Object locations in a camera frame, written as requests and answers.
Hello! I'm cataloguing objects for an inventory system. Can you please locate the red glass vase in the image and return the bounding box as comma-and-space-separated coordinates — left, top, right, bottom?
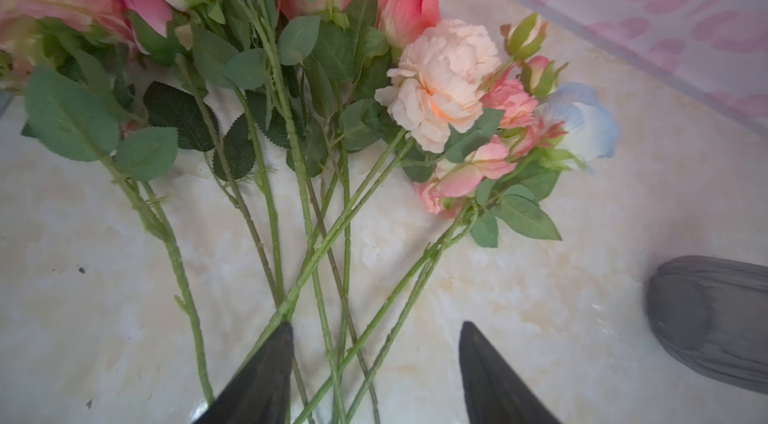
644, 255, 767, 394

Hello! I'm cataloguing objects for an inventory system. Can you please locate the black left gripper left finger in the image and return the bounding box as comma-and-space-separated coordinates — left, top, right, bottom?
195, 322, 294, 424

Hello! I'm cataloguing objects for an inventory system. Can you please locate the peach rose stem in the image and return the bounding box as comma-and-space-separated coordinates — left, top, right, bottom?
248, 20, 487, 357

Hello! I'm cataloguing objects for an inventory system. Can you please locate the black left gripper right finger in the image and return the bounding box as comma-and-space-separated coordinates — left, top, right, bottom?
459, 321, 561, 424

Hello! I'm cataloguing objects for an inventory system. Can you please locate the pink green carnation stem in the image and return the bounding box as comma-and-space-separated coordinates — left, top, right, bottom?
1, 0, 214, 404

